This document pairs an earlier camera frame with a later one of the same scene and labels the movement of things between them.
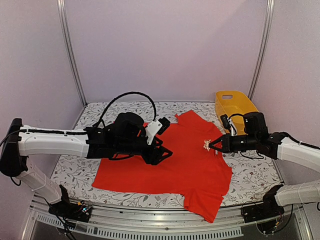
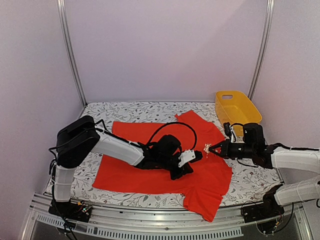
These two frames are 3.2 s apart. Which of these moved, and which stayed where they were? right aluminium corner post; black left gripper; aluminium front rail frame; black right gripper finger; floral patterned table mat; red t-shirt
Moved: black left gripper; black right gripper finger
Stayed: red t-shirt; aluminium front rail frame; floral patterned table mat; right aluminium corner post
